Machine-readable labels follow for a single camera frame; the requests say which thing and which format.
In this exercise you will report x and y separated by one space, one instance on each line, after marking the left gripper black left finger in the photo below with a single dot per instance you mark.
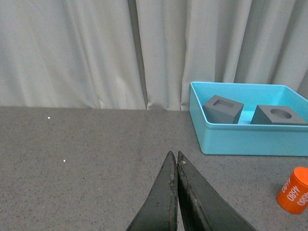
160 209

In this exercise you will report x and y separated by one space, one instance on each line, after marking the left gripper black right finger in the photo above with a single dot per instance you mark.
202 208

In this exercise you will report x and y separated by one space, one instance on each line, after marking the orange cylinder part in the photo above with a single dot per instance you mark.
293 197

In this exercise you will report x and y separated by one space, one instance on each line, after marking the gray block square hole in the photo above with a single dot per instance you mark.
221 110

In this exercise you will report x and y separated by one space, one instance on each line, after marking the gray block round hole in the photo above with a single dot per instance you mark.
277 115

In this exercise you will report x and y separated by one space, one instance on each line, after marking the blue plastic box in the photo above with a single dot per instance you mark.
244 138

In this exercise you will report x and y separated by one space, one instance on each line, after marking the white curtain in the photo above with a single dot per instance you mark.
143 54

